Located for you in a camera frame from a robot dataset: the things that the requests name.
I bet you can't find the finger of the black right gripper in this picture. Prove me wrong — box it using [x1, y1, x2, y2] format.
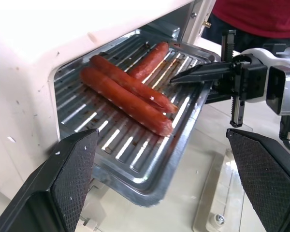
[171, 61, 235, 86]
[204, 85, 234, 104]

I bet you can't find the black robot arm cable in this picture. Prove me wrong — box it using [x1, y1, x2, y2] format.
[279, 116, 290, 153]

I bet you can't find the ribbed metal baking tray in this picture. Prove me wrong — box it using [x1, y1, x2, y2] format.
[53, 33, 220, 208]

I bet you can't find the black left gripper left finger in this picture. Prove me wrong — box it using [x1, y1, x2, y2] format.
[0, 128, 100, 232]

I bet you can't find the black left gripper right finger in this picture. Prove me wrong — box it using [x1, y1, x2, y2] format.
[226, 128, 290, 232]

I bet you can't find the white toaster oven body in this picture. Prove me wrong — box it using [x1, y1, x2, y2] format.
[0, 0, 217, 201]

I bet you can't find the short red sausage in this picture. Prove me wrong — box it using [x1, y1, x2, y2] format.
[129, 41, 170, 84]

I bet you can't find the person in red shirt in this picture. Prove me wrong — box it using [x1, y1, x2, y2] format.
[203, 0, 290, 53]

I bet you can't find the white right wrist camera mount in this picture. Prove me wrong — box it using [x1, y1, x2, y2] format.
[233, 47, 290, 104]

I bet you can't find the long red sausage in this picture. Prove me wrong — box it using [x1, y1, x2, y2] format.
[80, 67, 174, 137]
[89, 55, 179, 114]

